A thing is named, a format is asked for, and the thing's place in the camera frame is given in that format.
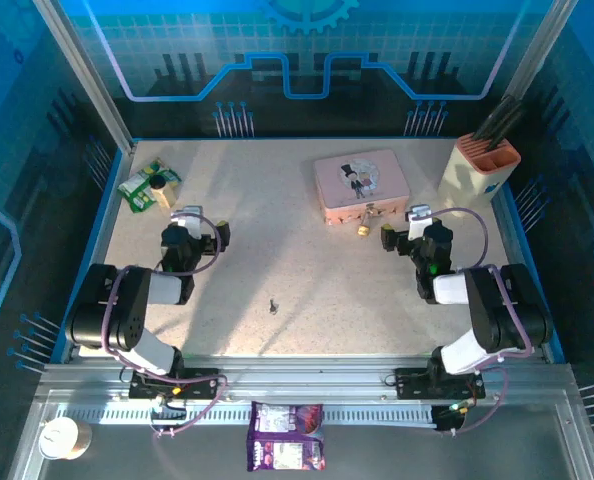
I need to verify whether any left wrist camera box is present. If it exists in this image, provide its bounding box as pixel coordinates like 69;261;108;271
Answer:
170;205;206;241

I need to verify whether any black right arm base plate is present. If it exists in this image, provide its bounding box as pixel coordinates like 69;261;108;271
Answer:
394;367;487;401

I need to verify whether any aluminium frame post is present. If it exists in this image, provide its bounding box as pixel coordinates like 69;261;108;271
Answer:
504;0;581;101
31;0;137;154

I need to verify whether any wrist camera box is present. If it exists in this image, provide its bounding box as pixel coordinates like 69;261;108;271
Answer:
170;205;206;241
405;203;436;241

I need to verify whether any tan bottle black cap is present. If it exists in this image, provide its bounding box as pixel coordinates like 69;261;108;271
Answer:
149;174;179;210

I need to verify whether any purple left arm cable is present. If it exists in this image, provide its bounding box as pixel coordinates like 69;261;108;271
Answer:
99;209;228;441

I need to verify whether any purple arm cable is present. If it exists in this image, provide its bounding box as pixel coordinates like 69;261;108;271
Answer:
99;209;228;441
426;206;534;439

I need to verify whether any white paper cup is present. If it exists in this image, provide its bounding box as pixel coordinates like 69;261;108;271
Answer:
39;417;93;461

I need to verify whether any slotted grey cable duct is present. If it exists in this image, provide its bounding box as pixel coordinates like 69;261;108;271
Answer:
56;403;441;427

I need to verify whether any pink wedding cartoon tin box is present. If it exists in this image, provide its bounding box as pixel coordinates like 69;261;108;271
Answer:
312;148;411;227

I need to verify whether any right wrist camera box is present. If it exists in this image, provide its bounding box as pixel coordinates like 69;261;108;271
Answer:
405;203;436;241

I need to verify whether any small brass padlock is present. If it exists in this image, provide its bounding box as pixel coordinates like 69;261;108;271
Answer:
356;208;378;238

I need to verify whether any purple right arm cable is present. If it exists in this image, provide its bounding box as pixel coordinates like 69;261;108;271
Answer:
426;206;534;439

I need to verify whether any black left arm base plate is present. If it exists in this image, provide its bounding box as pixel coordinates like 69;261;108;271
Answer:
128;367;221;401

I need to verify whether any aluminium frame rail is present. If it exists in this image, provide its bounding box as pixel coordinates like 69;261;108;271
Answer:
36;357;576;401

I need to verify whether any purple snack packet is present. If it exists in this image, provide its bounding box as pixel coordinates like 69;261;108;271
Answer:
246;401;326;473

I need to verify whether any green snack packet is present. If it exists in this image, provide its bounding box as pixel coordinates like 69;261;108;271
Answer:
116;157;183;215

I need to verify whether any black knife handle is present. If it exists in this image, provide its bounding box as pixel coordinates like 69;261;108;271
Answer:
475;93;515;141
485;102;526;151

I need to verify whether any cream knife block orange top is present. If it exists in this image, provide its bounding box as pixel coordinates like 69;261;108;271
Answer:
437;133;522;214

